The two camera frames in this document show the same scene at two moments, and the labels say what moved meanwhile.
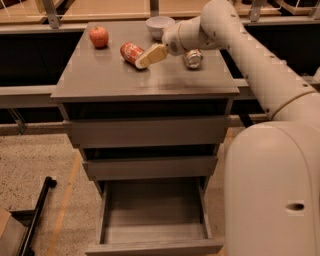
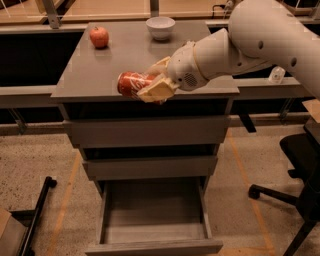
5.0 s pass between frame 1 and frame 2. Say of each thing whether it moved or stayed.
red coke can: moved
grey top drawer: stayed
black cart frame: stayed
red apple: stayed
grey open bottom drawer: stayed
